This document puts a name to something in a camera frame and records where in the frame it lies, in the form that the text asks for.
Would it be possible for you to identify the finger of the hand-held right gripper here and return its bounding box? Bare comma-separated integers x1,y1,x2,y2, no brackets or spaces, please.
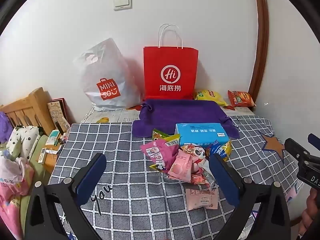
307,133,320,155
284,138,313,166

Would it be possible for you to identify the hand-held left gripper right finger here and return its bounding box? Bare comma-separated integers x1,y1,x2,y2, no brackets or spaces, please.
208,154,293,240

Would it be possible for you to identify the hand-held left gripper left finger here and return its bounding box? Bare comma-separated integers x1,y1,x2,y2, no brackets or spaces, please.
24,152,108,240

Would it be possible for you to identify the pale pink labelled packet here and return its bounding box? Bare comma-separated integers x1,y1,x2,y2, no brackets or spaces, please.
185,188,219,211

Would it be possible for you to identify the pink peach snack packet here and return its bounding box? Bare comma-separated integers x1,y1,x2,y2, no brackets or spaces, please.
167,149,194,182

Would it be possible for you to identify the pile of mixed snacks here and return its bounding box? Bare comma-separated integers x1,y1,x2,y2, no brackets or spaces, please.
140,128,233,189

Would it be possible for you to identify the person's right hand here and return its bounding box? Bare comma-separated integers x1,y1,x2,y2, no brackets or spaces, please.
297,187,320,240

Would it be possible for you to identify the grey checked blanket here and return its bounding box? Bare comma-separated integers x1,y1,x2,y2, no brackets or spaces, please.
47,116,304,240

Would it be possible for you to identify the wooden nightstand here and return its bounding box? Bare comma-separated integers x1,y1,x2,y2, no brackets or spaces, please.
30,130,65,174

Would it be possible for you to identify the blue tissue pack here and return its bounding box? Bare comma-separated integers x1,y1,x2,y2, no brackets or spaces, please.
174,122,230,148

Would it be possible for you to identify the green bedding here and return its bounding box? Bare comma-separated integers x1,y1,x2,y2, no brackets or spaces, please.
20,135,50,230

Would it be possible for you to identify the white remote control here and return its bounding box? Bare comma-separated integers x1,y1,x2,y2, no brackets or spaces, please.
37,148,48,163

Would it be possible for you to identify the teal small box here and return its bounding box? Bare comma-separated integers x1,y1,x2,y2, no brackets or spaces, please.
46,130,60,145

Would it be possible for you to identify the patterned gift box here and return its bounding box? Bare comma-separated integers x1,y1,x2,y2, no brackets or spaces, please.
47,98,71,134

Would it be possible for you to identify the orange chip bag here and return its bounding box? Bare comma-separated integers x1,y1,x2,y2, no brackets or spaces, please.
227,90,257,108

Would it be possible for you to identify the white flower-print pillow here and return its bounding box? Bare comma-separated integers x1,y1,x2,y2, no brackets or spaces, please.
5,125,44,160

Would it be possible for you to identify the yellow chip bag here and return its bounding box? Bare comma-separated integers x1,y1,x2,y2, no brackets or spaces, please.
193,89,229,107

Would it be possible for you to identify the pink plastic bag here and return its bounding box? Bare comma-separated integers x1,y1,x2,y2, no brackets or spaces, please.
0,156,34,240

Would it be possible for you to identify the wooden headboard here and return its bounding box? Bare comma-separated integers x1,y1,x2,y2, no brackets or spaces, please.
0,87,55,137

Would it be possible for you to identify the purple plush cloth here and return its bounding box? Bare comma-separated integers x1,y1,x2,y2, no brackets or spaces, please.
0,112,13,144

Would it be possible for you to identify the white plastic shopping bag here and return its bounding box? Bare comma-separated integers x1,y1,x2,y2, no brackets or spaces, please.
72,38,144,112

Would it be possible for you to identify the red paper bag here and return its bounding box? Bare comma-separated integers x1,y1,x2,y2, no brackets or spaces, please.
143,24,199,100

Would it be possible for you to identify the brown wooden door frame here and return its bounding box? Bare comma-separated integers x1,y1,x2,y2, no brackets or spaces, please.
249,0,269,98

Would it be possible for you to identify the white light switch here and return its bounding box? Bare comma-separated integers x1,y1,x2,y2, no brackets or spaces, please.
113,0,133,11

